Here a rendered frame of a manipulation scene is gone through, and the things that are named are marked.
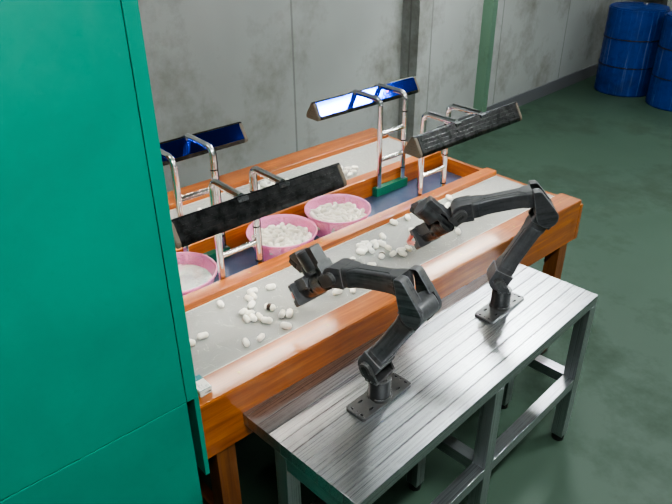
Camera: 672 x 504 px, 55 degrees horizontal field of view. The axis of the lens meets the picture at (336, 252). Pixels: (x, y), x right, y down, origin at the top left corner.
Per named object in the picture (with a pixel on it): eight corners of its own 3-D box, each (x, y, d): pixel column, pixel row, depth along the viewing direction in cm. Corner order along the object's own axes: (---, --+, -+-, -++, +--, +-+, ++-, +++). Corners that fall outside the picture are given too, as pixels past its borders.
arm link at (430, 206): (414, 219, 195) (442, 192, 190) (413, 206, 203) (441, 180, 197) (441, 242, 198) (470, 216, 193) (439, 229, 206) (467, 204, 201)
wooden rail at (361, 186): (439, 172, 317) (441, 151, 312) (80, 317, 214) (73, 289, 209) (431, 169, 321) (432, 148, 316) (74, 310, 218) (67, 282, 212)
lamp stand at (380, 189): (407, 185, 299) (412, 89, 277) (376, 197, 288) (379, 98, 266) (378, 173, 312) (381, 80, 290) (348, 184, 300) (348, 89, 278)
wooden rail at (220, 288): (494, 192, 296) (496, 170, 291) (124, 364, 193) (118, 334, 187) (484, 189, 300) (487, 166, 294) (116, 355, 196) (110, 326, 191)
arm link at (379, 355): (354, 363, 173) (409, 297, 150) (369, 351, 178) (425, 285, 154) (369, 381, 172) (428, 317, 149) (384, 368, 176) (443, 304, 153)
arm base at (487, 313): (475, 295, 206) (494, 304, 202) (509, 272, 218) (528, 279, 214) (473, 316, 210) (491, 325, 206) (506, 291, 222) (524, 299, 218)
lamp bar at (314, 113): (420, 92, 302) (421, 77, 298) (318, 122, 266) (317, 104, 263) (407, 89, 307) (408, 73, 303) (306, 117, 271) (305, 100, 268)
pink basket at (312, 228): (330, 244, 251) (329, 222, 247) (295, 276, 231) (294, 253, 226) (272, 230, 262) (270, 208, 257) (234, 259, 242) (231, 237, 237)
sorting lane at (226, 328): (554, 200, 274) (555, 195, 272) (171, 399, 170) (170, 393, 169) (496, 179, 293) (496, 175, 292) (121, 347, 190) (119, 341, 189)
